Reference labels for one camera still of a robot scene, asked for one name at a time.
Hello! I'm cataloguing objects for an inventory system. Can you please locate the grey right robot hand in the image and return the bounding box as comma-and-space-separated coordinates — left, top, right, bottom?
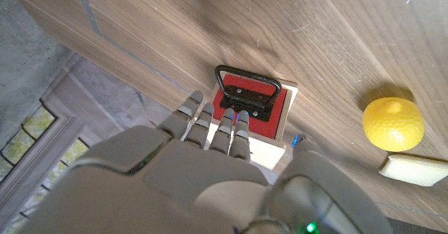
17, 90, 393, 234

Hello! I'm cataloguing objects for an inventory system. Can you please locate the pale wooden box shell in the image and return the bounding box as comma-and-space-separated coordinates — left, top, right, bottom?
206, 73, 299, 172

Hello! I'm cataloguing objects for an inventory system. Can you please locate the black metal drawer handle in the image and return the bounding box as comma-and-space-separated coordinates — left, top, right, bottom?
214, 64, 283, 123

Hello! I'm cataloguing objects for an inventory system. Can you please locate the yellow toy lemon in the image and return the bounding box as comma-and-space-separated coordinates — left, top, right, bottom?
362, 97, 425, 153

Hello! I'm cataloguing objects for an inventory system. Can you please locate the pale yellow toy cheese slice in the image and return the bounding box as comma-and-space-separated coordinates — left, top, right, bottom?
378, 153, 448, 187

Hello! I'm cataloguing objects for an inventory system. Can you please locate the printed window backdrop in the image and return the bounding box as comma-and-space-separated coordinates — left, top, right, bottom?
0, 53, 176, 234

